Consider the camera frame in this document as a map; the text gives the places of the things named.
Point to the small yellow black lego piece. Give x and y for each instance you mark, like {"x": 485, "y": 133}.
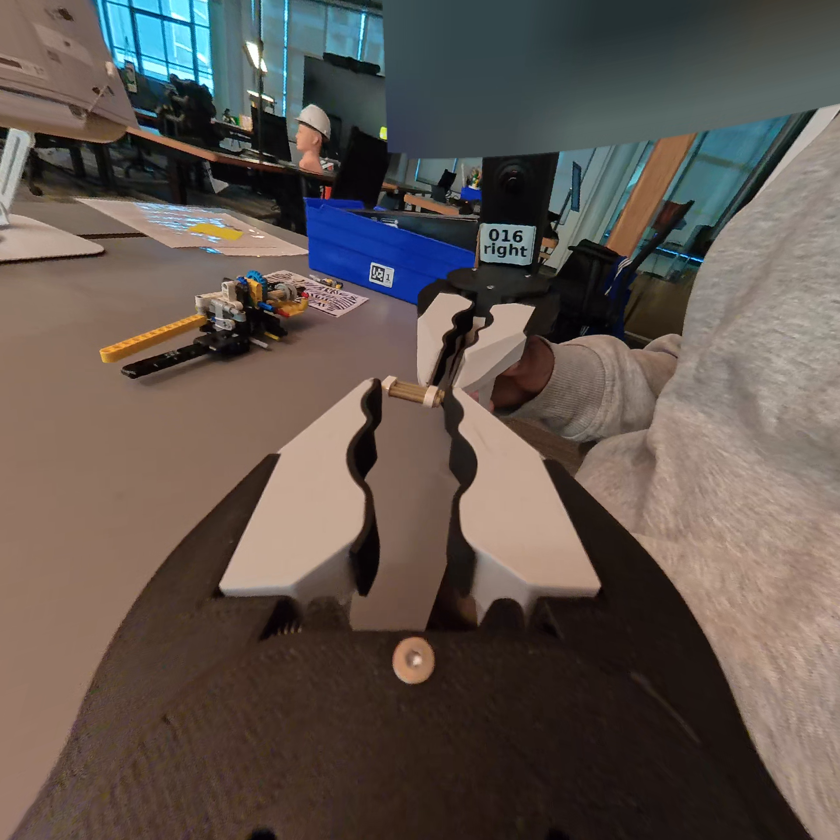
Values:
{"x": 326, "y": 282}

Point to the lego instruction booklet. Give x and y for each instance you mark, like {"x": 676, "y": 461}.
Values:
{"x": 52, "y": 59}

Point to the floor lamp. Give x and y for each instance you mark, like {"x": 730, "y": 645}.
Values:
{"x": 256, "y": 57}

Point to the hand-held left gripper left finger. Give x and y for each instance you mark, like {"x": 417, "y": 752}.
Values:
{"x": 302, "y": 518}

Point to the zebra striped sticker sheet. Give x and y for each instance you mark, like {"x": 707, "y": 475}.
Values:
{"x": 334, "y": 303}

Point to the partly built lego model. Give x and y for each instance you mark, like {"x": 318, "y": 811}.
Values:
{"x": 229, "y": 315}

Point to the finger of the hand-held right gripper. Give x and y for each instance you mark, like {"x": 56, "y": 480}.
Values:
{"x": 432, "y": 328}
{"x": 502, "y": 341}

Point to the tan lego axle white connectors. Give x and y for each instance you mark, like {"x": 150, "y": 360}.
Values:
{"x": 410, "y": 392}

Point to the long wood-top desk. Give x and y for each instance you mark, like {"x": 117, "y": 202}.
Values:
{"x": 190, "y": 152}

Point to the person's right hand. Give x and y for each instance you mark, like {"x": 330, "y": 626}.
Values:
{"x": 528, "y": 374}

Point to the person's right forearm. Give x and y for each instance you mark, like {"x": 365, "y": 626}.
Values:
{"x": 590, "y": 384}

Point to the large black screen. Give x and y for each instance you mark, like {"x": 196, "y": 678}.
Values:
{"x": 344, "y": 92}

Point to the laminated paper sheet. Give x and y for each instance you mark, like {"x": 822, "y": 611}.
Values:
{"x": 138, "y": 220}

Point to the black high-back office chair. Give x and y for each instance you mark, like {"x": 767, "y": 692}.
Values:
{"x": 361, "y": 167}

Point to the dark equipment on desk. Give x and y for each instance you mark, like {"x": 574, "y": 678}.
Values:
{"x": 187, "y": 108}

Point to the white hard hat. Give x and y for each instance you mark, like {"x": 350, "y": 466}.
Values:
{"x": 313, "y": 118}

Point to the mannequin head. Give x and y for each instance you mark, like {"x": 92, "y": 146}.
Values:
{"x": 310, "y": 149}

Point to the monitor on arm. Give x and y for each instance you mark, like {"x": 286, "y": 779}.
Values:
{"x": 576, "y": 187}

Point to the black flat case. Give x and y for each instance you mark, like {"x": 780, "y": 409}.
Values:
{"x": 426, "y": 226}

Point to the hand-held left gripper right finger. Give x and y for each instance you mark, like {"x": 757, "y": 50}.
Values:
{"x": 522, "y": 525}

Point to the yellow paper note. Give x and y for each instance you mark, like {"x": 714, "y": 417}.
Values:
{"x": 215, "y": 230}

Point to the black desk monitor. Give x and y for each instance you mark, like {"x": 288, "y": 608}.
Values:
{"x": 270, "y": 134}

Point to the blue plastic bin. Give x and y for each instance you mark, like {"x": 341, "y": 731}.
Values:
{"x": 348, "y": 249}

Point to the blue jacket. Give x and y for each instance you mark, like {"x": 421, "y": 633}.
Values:
{"x": 622, "y": 282}

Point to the small blue bin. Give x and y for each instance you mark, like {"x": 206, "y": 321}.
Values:
{"x": 470, "y": 193}

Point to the wooden column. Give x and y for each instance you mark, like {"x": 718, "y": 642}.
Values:
{"x": 649, "y": 197}

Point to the large paned window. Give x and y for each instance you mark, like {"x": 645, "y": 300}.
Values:
{"x": 157, "y": 36}

